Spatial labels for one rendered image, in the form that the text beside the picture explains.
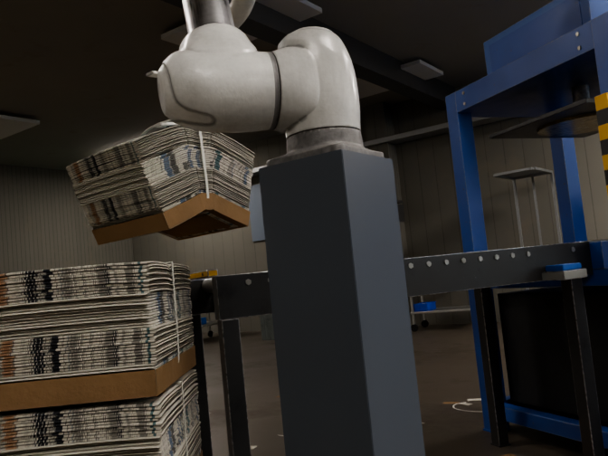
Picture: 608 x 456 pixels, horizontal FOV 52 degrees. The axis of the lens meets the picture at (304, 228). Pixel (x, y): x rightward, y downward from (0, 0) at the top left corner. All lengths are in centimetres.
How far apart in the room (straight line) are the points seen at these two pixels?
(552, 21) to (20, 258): 893
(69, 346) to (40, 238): 957
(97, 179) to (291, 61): 64
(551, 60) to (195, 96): 166
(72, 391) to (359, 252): 54
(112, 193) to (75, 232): 941
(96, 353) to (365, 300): 47
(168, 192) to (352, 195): 55
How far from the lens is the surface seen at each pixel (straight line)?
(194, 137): 165
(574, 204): 333
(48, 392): 112
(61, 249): 1084
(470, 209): 292
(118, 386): 108
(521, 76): 267
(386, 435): 120
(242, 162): 176
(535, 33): 281
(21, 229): 1052
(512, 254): 216
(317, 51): 125
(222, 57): 121
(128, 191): 157
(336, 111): 122
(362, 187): 118
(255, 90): 120
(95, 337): 109
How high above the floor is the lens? 78
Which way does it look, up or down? 4 degrees up
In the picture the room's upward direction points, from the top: 6 degrees counter-clockwise
